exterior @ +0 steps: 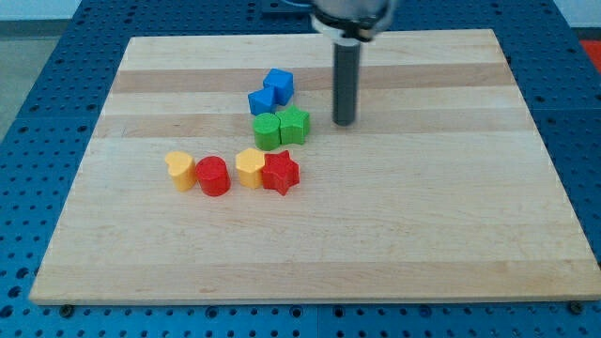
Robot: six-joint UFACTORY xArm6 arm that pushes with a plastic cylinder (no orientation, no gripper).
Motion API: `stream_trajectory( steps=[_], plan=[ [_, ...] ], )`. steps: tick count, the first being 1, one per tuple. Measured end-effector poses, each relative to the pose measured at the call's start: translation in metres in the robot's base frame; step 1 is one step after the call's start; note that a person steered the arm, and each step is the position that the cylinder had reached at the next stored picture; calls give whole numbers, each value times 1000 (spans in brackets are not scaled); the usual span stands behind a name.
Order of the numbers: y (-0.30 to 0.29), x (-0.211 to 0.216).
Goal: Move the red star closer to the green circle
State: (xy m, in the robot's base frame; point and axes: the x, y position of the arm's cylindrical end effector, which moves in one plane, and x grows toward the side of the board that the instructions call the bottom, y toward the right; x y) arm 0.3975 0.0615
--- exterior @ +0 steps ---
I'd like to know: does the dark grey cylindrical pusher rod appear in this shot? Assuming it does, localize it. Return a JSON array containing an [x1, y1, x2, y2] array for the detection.
[[332, 44, 361, 127]]

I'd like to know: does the green star block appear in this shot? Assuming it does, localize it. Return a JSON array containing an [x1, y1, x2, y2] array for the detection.
[[275, 105, 310, 145]]

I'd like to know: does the red star block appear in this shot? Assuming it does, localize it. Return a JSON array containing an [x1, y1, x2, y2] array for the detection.
[[261, 150, 300, 195]]

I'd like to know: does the blue cube block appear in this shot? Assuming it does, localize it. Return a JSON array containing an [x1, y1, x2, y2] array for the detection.
[[263, 69, 294, 106]]

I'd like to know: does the blue notched block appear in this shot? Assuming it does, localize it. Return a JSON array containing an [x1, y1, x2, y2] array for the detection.
[[248, 87, 276, 115]]

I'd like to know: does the green cylinder block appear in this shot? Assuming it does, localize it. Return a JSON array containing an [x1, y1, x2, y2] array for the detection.
[[253, 113, 281, 151]]

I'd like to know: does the yellow hexagon block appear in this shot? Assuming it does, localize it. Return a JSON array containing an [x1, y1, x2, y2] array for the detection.
[[235, 148, 265, 189]]

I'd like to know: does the wooden board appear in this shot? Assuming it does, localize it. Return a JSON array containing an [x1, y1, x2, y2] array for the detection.
[[30, 29, 600, 305]]

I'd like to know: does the red cylinder block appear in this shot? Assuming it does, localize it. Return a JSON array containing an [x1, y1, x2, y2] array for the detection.
[[195, 156, 231, 196]]

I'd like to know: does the yellow heart block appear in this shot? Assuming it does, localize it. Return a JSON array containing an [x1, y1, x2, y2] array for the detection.
[[164, 151, 197, 192]]

